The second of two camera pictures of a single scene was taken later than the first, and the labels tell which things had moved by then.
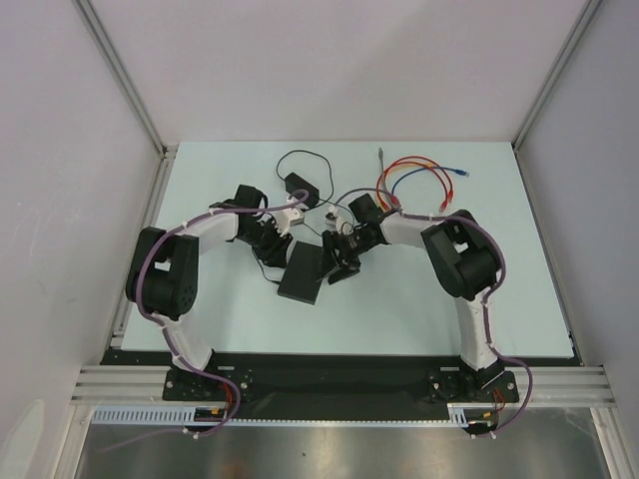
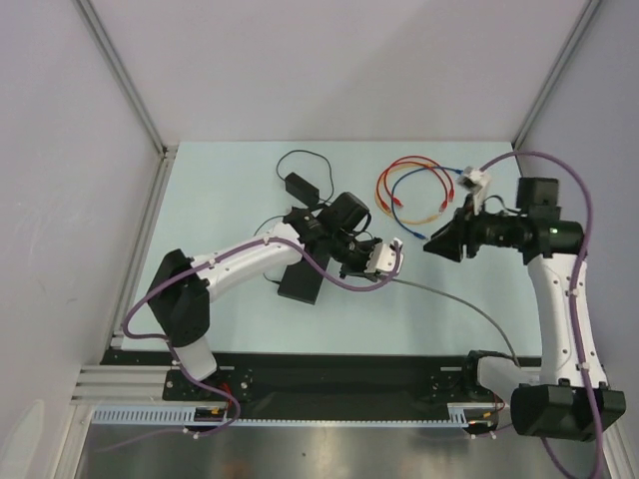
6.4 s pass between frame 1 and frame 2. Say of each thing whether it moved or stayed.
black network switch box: stayed
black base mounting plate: stayed
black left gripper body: moved
